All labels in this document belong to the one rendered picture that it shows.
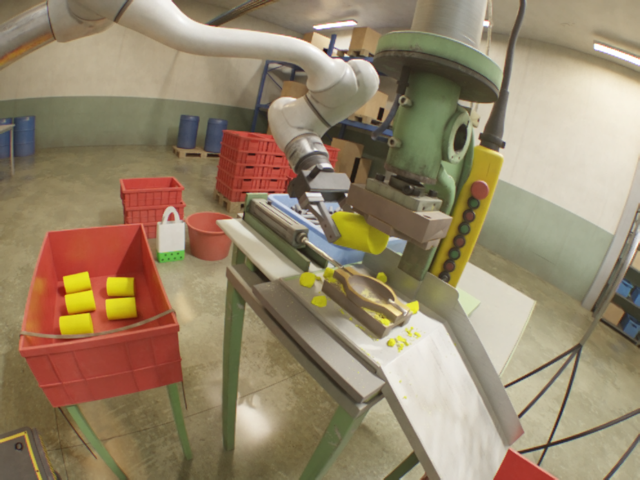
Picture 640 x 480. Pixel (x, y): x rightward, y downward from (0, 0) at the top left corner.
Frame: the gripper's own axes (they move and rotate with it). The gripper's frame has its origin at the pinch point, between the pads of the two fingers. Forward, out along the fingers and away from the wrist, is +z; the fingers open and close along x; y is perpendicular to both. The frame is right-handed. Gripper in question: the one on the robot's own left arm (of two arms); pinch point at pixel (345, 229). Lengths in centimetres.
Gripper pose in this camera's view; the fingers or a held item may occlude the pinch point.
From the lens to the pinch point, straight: 59.0
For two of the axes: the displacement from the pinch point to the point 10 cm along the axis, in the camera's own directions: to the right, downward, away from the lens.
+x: 7.4, -1.0, 6.7
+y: 5.4, -5.0, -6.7
